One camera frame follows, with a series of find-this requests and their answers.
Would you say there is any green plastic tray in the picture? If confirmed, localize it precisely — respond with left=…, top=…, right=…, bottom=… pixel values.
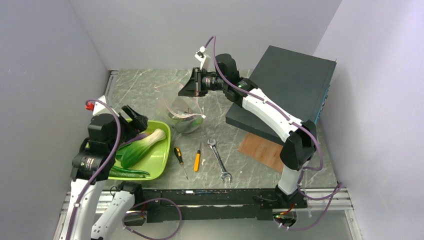
left=108, top=120, right=172, bottom=181

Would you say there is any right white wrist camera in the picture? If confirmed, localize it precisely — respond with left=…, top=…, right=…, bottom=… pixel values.
left=194, top=46, right=211, bottom=71

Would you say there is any silver open-end wrench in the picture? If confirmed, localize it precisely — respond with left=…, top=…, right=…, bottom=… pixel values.
left=207, top=138, right=233, bottom=183

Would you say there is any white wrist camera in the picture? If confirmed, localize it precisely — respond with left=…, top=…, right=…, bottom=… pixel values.
left=194, top=46, right=211, bottom=71
left=85, top=95, right=118, bottom=116

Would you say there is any large dark grey box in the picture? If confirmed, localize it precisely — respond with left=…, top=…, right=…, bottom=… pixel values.
left=225, top=45, right=337, bottom=147

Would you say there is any clear zip top bag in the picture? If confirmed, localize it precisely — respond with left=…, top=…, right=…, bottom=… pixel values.
left=154, top=82, right=206, bottom=134

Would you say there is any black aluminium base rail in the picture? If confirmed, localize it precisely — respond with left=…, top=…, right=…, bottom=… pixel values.
left=52, top=181, right=364, bottom=240

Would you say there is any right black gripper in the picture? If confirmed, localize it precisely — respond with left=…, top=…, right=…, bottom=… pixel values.
left=178, top=67, right=227, bottom=97

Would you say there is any green orange mango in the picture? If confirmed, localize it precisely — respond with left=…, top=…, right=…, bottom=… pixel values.
left=172, top=117, right=204, bottom=134

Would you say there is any dark green cucumber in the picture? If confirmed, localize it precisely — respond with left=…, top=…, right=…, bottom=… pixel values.
left=109, top=166, right=150, bottom=179

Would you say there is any black yellow screwdriver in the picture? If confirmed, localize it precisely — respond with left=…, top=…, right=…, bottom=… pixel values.
left=173, top=147, right=189, bottom=180

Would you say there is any green bok choy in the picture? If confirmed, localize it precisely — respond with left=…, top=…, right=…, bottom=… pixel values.
left=116, top=128, right=166, bottom=169

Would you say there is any purple eggplant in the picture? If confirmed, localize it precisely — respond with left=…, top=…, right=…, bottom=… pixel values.
left=122, top=132, right=149, bottom=146

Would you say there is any black grape bunch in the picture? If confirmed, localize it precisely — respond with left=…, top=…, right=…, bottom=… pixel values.
left=168, top=113, right=194, bottom=128

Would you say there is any brown wooden board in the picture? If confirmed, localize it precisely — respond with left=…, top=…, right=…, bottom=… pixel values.
left=238, top=132, right=284, bottom=173

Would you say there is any orange utility knife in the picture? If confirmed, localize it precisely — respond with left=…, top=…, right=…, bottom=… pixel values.
left=193, top=142, right=202, bottom=172

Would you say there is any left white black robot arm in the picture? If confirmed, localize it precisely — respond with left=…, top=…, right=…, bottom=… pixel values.
left=59, top=101, right=148, bottom=240

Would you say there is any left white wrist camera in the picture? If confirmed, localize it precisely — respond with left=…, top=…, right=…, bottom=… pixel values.
left=85, top=95, right=118, bottom=116

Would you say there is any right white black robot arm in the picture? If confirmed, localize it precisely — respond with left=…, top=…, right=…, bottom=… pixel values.
left=178, top=51, right=317, bottom=208

